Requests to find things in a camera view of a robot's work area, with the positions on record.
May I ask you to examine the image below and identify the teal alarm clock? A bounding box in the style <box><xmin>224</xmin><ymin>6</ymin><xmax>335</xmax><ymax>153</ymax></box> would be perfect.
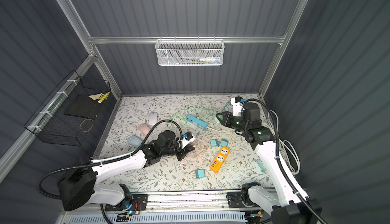
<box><xmin>257</xmin><ymin>160</ymin><xmax>267</xmax><ymax>173</ymax></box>

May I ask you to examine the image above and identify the green charging cable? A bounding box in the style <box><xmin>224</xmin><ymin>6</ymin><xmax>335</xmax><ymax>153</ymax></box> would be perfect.
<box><xmin>169</xmin><ymin>105</ymin><xmax>217</xmax><ymax>124</ymax></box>

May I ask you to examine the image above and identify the teal charger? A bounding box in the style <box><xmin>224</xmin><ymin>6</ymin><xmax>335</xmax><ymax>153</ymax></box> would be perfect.
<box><xmin>196</xmin><ymin>169</ymin><xmax>206</xmax><ymax>179</ymax></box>

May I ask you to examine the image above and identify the light green charger plug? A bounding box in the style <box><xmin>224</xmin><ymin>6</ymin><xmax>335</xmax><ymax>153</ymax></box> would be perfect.
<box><xmin>215</xmin><ymin>115</ymin><xmax>223</xmax><ymax>124</ymax></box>

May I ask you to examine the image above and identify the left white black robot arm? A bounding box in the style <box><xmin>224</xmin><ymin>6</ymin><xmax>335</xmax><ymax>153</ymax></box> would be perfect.
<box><xmin>37</xmin><ymin>128</ymin><xmax>196</xmax><ymax>212</ymax></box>

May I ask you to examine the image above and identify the blue-grey charger plug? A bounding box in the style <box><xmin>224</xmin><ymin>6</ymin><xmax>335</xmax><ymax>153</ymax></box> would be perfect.
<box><xmin>210</xmin><ymin>139</ymin><xmax>218</xmax><ymax>147</ymax></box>

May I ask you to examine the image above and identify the black wire wall basket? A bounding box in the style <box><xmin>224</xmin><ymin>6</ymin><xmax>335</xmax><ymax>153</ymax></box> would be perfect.
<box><xmin>24</xmin><ymin>72</ymin><xmax>111</xmax><ymax>146</ymax></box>

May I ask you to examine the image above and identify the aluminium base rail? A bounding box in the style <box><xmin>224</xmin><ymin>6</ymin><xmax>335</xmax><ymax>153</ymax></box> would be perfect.
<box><xmin>65</xmin><ymin>188</ymin><xmax>275</xmax><ymax>215</ymax></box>

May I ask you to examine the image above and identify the white power cord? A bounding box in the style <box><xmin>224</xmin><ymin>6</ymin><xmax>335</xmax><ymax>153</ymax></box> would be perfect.
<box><xmin>207</xmin><ymin>110</ymin><xmax>301</xmax><ymax>176</ymax></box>

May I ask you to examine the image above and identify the white wire mesh basket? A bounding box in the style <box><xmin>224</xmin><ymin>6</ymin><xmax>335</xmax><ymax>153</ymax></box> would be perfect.
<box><xmin>155</xmin><ymin>40</ymin><xmax>225</xmax><ymax>66</ymax></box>

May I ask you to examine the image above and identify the blue power strip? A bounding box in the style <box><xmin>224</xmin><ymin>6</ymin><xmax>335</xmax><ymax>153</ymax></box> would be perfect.
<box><xmin>186</xmin><ymin>114</ymin><xmax>208</xmax><ymax>130</ymax></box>

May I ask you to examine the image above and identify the pink wireless mouse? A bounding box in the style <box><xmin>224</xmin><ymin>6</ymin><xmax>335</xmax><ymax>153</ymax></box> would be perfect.
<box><xmin>137</xmin><ymin>123</ymin><xmax>151</xmax><ymax>136</ymax></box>

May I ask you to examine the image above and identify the teal charger plug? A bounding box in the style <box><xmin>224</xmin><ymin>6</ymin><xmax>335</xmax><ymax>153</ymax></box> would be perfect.
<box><xmin>220</xmin><ymin>139</ymin><xmax>229</xmax><ymax>147</ymax></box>

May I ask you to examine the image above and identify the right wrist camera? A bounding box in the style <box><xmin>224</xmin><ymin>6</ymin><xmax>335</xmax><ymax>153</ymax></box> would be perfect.
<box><xmin>231</xmin><ymin>96</ymin><xmax>245</xmax><ymax>117</ymax></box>

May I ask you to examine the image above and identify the orange power strip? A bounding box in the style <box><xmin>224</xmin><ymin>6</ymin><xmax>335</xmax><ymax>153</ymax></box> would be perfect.
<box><xmin>210</xmin><ymin>147</ymin><xmax>230</xmax><ymax>173</ymax></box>

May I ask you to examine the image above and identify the pink charging cable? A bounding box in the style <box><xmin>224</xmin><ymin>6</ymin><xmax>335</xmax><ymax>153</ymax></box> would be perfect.
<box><xmin>179</xmin><ymin>135</ymin><xmax>214</xmax><ymax>176</ymax></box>

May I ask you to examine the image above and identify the white wireless mouse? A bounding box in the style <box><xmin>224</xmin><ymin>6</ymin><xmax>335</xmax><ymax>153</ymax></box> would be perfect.
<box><xmin>148</xmin><ymin>112</ymin><xmax>158</xmax><ymax>127</ymax></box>

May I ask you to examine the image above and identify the black notebook in basket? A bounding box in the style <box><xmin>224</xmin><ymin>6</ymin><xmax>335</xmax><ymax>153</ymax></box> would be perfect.
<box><xmin>64</xmin><ymin>95</ymin><xmax>103</xmax><ymax>119</ymax></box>

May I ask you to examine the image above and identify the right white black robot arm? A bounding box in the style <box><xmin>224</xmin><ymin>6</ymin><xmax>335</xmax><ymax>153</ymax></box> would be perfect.
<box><xmin>216</xmin><ymin>97</ymin><xmax>326</xmax><ymax>224</ymax></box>

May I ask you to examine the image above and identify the light blue wireless mouse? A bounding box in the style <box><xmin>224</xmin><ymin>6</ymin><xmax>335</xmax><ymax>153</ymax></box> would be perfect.
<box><xmin>127</xmin><ymin>135</ymin><xmax>143</xmax><ymax>148</ymax></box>

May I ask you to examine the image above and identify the yellow sticky note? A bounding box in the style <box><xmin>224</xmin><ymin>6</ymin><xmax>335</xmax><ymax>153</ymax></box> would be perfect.
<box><xmin>88</xmin><ymin>93</ymin><xmax>104</xmax><ymax>100</ymax></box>

